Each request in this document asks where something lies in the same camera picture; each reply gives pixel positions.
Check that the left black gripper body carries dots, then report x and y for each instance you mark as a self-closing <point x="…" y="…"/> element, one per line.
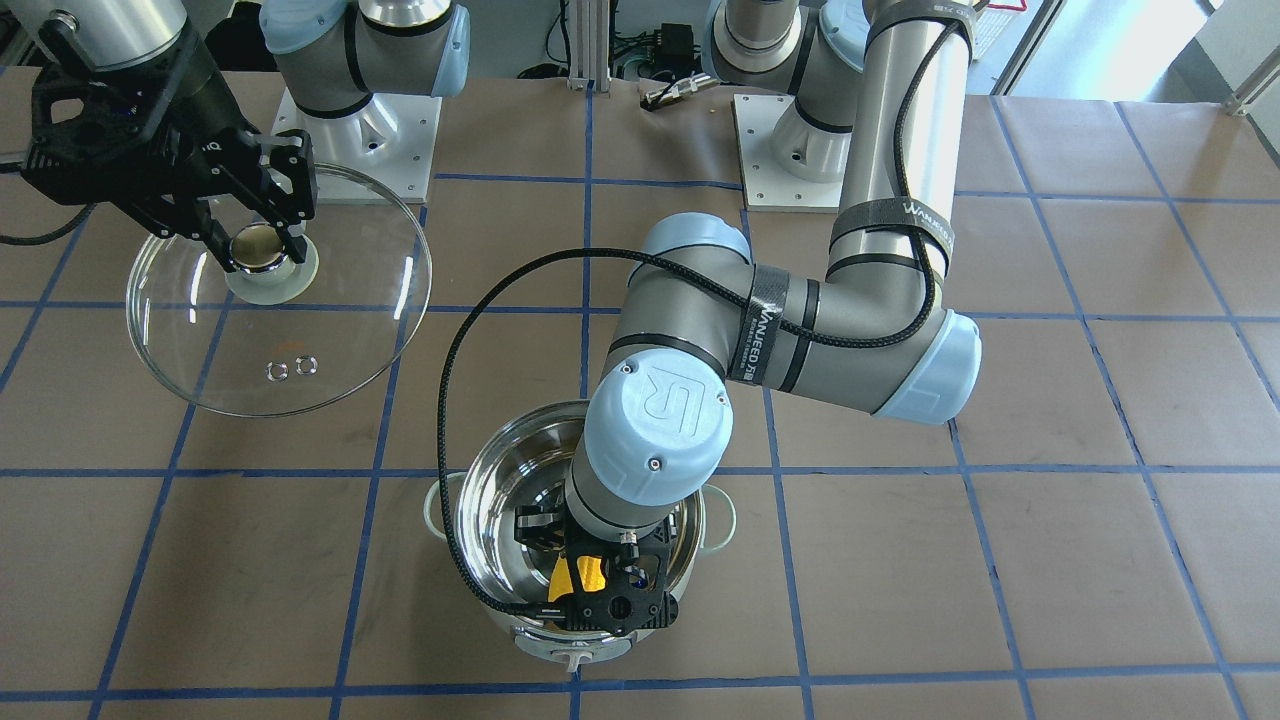
<point x="536" y="531"/>

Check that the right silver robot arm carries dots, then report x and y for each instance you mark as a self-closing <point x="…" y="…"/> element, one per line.
<point x="334" y="55"/>

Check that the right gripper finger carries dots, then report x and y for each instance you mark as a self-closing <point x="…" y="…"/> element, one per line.
<point x="290" y="192"/>
<point x="188" y="216"/>

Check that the yellow corn cob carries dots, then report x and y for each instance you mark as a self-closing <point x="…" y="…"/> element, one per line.
<point x="590" y="571"/>

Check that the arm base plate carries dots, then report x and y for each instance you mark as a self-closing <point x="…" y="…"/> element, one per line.
<point x="391" y="140"/>
<point x="786" y="163"/>

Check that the glass pot lid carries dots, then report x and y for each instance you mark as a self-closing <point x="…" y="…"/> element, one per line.
<point x="274" y="337"/>

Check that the aluminium frame post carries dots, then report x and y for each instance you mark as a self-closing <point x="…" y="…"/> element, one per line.
<point x="589" y="26"/>

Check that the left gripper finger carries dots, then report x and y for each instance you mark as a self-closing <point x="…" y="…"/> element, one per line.
<point x="541" y="527"/>

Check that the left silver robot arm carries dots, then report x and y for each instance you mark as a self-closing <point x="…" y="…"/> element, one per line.
<point x="700" y="312"/>

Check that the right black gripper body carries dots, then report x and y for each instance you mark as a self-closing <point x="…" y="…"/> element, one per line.
<point x="207" y="112"/>

